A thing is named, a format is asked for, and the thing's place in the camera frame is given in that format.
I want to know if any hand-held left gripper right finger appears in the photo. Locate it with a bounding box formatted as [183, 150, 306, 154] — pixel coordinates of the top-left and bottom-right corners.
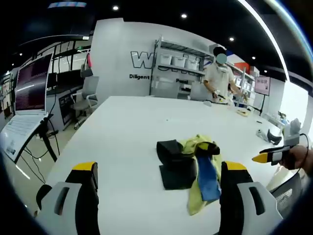
[219, 161, 285, 235]

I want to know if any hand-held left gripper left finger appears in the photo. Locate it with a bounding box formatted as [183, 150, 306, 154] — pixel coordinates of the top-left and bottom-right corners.
[33, 161, 100, 235]

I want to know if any multicolour garment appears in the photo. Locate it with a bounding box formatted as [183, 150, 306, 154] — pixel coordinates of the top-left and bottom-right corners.
[156, 134, 223, 216]

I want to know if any black square template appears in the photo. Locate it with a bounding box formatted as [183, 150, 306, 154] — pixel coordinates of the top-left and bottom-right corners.
[158, 163, 198, 190]

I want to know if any person's right hand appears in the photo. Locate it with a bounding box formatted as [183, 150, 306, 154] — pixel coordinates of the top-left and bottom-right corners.
[280, 144, 313, 170]

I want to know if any black curved holder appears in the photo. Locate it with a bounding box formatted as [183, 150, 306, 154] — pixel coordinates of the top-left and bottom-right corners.
[266, 129, 283, 146]

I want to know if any small white device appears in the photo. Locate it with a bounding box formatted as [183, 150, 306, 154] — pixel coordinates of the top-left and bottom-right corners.
[255, 128, 268, 142]

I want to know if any grey mesh chair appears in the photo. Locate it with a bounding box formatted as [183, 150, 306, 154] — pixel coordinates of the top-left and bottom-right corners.
[267, 168, 304, 219]

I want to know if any pink sign board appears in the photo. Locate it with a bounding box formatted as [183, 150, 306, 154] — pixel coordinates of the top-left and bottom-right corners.
[254, 76, 271, 96]

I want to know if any dark office desk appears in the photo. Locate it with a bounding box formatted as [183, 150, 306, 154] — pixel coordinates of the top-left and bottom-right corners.
[45, 82, 85, 131]

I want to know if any white office chair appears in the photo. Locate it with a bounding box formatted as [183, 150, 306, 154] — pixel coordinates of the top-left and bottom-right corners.
[72, 75, 100, 128]

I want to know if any black monitor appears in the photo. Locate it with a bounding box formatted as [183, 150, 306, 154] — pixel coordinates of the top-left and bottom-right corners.
[47, 72, 58, 89]
[57, 70, 83, 87]

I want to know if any white laptop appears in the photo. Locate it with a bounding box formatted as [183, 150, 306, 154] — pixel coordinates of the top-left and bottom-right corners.
[0, 52, 55, 164]

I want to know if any grey metal shelf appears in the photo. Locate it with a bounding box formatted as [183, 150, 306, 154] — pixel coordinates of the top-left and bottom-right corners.
[149, 36, 214, 99]

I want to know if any grey hanging bag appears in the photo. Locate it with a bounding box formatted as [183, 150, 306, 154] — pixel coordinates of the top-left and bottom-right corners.
[80, 63, 94, 77]

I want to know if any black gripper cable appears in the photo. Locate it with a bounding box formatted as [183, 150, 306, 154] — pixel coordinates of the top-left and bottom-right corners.
[268, 133, 310, 191]

